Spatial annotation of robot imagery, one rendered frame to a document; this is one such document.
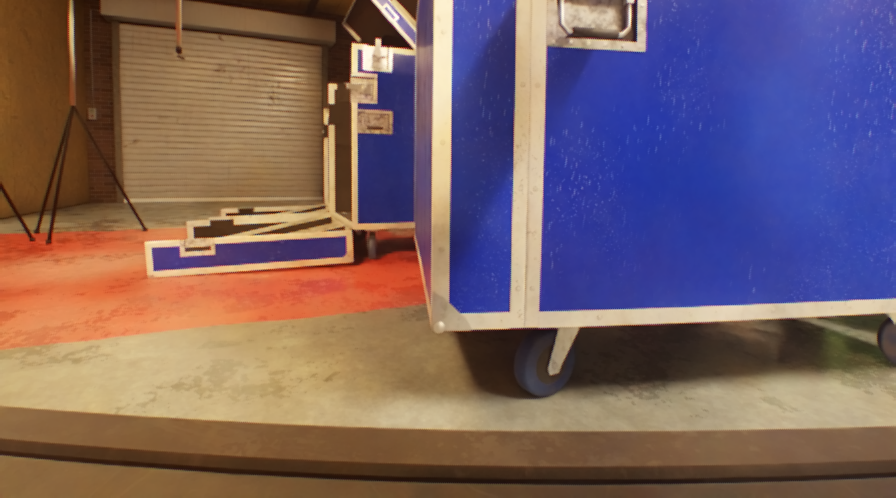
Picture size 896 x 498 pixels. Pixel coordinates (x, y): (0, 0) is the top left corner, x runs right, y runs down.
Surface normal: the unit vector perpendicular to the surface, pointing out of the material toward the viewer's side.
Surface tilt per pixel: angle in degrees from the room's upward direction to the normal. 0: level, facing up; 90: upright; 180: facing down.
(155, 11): 90
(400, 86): 90
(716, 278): 90
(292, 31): 90
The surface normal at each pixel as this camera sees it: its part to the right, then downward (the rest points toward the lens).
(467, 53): 0.10, 0.09
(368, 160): 0.36, 0.08
